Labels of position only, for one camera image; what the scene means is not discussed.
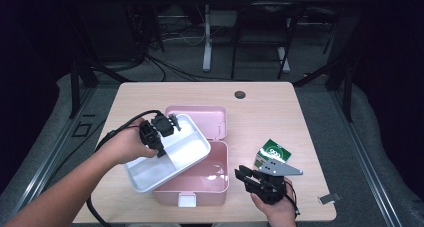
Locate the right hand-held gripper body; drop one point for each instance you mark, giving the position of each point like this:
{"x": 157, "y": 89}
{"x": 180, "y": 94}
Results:
{"x": 270, "y": 183}

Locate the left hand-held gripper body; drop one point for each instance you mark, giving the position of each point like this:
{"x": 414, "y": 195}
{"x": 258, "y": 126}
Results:
{"x": 156, "y": 128}

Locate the white divided tray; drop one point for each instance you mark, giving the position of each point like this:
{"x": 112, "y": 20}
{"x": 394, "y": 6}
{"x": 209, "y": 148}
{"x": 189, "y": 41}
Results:
{"x": 173, "y": 157}

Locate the green and white carton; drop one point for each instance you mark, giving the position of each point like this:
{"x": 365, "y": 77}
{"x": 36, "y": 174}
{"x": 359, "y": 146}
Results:
{"x": 273, "y": 152}

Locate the pink storage box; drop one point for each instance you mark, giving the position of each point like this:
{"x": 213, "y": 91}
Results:
{"x": 200, "y": 177}

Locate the person's right hand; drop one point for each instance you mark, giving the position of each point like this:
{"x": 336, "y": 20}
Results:
{"x": 278, "y": 210}

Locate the person's left hand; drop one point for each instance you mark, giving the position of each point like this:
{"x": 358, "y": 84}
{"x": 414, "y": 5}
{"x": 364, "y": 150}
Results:
{"x": 128, "y": 145}

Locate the small grey object on floor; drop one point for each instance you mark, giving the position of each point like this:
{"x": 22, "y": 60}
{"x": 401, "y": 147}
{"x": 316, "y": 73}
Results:
{"x": 329, "y": 198}

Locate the black metal stand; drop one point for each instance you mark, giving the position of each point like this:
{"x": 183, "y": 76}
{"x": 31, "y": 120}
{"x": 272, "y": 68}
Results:
{"x": 348, "y": 87}
{"x": 75, "y": 87}

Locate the tall white desk leg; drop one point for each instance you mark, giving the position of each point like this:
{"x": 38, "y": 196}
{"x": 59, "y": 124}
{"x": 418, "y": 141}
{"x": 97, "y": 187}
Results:
{"x": 207, "y": 37}

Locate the short white desk leg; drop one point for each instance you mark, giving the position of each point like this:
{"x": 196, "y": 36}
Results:
{"x": 284, "y": 60}

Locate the black chair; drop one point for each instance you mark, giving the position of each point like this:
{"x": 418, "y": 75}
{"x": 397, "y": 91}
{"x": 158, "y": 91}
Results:
{"x": 263, "y": 23}

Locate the aluminium rail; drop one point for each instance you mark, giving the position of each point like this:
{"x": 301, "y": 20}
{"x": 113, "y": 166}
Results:
{"x": 46, "y": 153}
{"x": 363, "y": 160}

